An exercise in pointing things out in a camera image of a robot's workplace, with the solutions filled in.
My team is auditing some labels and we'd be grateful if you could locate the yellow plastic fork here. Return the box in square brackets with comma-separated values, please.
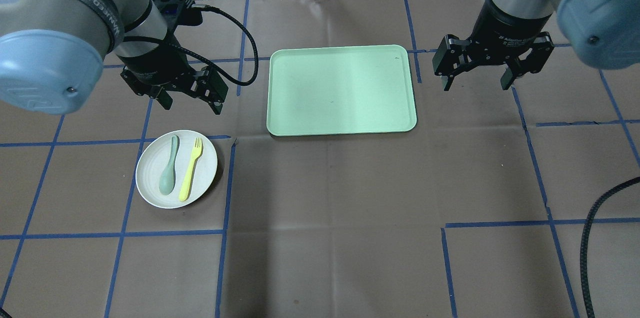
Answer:
[178, 137, 204, 202]

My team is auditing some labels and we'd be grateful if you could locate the grey-green spoon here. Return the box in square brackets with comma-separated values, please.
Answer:
[158, 135, 179, 195]

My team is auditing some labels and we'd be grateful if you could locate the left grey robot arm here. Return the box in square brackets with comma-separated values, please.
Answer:
[0, 0, 228, 115]

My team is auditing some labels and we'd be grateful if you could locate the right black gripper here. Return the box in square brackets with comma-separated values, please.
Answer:
[432, 3, 554, 91]

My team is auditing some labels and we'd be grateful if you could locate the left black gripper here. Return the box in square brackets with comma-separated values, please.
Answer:
[120, 34, 229, 115]

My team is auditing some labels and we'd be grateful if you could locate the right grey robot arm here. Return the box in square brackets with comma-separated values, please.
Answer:
[432, 0, 640, 91]

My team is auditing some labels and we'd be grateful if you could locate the light green tray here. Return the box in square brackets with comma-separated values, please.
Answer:
[266, 44, 418, 137]

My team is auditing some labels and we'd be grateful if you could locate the braided black cable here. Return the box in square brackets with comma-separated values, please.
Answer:
[580, 177, 640, 318]

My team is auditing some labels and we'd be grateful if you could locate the white round plate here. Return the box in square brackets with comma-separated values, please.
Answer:
[135, 130, 218, 209]

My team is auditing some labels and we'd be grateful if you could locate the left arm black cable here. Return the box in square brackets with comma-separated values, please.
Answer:
[125, 2, 259, 87]

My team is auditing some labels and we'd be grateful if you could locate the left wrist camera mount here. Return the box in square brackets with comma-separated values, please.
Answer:
[152, 0, 204, 30]

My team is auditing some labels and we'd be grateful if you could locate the brown paper table cover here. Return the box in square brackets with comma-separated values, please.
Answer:
[0, 0, 639, 318]

